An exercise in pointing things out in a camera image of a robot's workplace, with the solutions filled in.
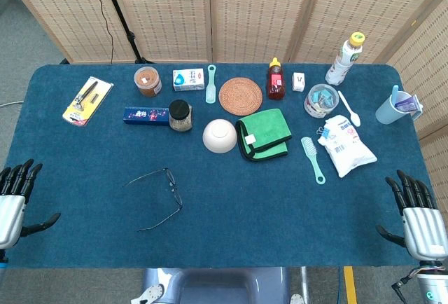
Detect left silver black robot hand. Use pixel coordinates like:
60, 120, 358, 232
0, 158, 62, 251

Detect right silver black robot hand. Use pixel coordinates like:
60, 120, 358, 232
375, 169, 447, 261

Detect black eyeglasses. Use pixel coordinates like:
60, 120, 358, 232
122, 167, 184, 233

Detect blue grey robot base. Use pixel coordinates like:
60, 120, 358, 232
131, 267, 305, 304

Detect white printed plastic bag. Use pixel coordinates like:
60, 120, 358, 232
317, 114, 378, 179

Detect light blue plastic cup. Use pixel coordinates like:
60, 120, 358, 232
375, 90, 414, 125

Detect purple toothpaste tube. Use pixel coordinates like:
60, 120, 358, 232
395, 94, 424, 122

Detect silver table leg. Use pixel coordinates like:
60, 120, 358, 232
300, 266, 311, 304

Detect white plastic spoon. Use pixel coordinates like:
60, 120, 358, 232
337, 90, 361, 127

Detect razor in yellow blister pack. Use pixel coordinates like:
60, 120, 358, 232
62, 75, 115, 127

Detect long teal brush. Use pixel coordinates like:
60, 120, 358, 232
300, 136, 326, 186

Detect clear jar of binder clips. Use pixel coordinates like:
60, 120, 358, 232
303, 83, 340, 119

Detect long dark blue box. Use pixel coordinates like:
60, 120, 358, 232
122, 105, 171, 127

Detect blue carpet table cover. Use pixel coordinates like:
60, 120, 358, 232
0, 62, 433, 270

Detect drink bottle with yellow cap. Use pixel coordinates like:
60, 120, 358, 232
325, 32, 366, 86

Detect folded green microfiber cloth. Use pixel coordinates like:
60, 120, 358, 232
234, 108, 293, 163

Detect plastic jar of rubber bands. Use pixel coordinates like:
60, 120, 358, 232
133, 66, 163, 98

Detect small white box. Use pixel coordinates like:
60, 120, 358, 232
292, 71, 306, 92

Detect glass jar with black lid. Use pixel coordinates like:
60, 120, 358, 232
168, 99, 194, 132

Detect honey bottle with yellow cap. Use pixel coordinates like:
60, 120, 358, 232
267, 57, 285, 101

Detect white blue carton box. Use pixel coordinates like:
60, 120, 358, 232
172, 68, 206, 92

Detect upturned white bowl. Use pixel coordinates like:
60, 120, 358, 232
202, 118, 238, 154

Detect black tripod pole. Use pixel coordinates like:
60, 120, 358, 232
97, 0, 155, 65

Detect round woven rattan coaster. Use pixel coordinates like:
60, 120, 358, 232
218, 77, 264, 116

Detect bamboo folding screen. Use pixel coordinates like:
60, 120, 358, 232
0, 0, 448, 186

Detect thin black hanging cable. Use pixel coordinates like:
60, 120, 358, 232
86, 0, 115, 65

